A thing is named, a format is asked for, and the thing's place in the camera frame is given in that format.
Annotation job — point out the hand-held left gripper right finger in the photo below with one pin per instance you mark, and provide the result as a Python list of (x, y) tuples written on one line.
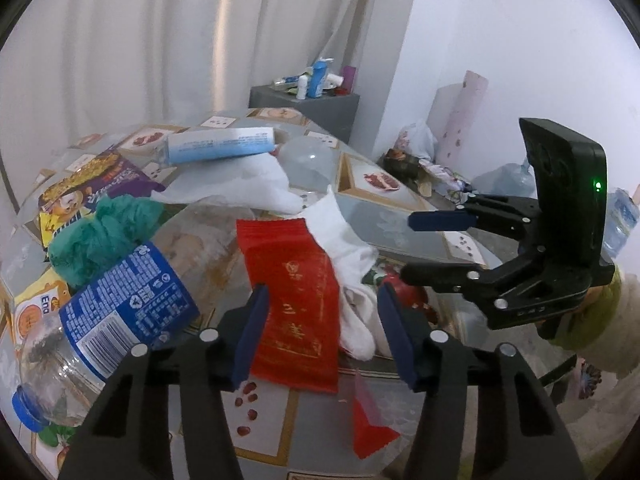
[(395, 340)]

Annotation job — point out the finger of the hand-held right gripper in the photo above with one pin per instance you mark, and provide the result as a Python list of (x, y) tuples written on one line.
[(440, 275), (440, 220)]

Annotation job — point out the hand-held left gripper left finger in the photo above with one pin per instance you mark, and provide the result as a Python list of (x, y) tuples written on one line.
[(250, 335)]

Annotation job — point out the red foil packet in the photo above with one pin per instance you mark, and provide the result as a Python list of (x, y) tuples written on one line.
[(295, 300)]

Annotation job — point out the clear plastic cup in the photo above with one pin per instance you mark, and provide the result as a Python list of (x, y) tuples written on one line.
[(305, 160)]

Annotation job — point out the blue and white box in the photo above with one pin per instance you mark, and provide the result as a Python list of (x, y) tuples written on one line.
[(220, 145)]

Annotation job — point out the person's right forearm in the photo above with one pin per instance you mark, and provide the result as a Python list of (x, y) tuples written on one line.
[(605, 320)]

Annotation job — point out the plastic water bottle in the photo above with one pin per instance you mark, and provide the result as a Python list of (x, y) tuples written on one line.
[(622, 220)]

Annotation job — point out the brown plush toy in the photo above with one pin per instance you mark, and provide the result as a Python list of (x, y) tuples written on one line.
[(405, 162)]

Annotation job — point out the large water jug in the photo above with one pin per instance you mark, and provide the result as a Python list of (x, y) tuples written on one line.
[(505, 177)]

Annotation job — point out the white plastic bag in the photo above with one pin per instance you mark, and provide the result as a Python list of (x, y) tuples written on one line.
[(417, 137)]

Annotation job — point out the torn red wrapper piece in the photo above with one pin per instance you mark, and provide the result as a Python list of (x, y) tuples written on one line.
[(367, 430)]

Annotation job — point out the crumpled white tissue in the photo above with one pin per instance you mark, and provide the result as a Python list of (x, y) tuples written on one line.
[(345, 250), (250, 180)]

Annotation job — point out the pink patterned roll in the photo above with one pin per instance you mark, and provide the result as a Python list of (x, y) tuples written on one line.
[(465, 120)]

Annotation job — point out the fruit print tablecloth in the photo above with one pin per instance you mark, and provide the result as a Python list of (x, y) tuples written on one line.
[(310, 425)]

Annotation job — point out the clear plastic bottle blue label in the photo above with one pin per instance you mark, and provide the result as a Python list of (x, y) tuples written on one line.
[(125, 300)]

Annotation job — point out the grey cabinet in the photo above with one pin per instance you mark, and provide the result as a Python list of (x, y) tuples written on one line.
[(320, 110)]

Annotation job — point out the purple box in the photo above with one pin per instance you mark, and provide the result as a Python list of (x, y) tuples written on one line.
[(349, 77)]

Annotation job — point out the white cream tube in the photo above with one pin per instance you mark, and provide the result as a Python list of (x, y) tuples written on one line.
[(334, 79)]

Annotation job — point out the green crumpled tissue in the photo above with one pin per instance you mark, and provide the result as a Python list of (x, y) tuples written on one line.
[(100, 235)]

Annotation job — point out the blue pump bottle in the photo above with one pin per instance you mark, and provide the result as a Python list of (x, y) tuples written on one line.
[(317, 80)]

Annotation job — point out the small white bottle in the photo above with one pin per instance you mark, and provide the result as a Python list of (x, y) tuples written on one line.
[(303, 89)]

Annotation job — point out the white toothpaste tube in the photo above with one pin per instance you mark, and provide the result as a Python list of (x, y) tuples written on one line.
[(290, 80)]

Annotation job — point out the yellow snack packet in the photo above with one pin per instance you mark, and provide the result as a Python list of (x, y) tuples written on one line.
[(40, 305)]

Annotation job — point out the purple and yellow snack bag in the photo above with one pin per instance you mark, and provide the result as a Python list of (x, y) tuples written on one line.
[(100, 175)]

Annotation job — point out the white curtain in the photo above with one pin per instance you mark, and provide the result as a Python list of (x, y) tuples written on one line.
[(150, 35)]

